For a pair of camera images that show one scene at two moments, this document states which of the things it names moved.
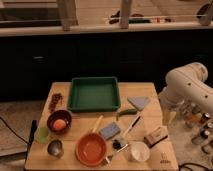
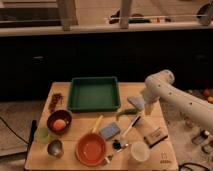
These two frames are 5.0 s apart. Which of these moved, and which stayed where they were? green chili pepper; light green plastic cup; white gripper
Moved: white gripper
Stayed: light green plastic cup; green chili pepper
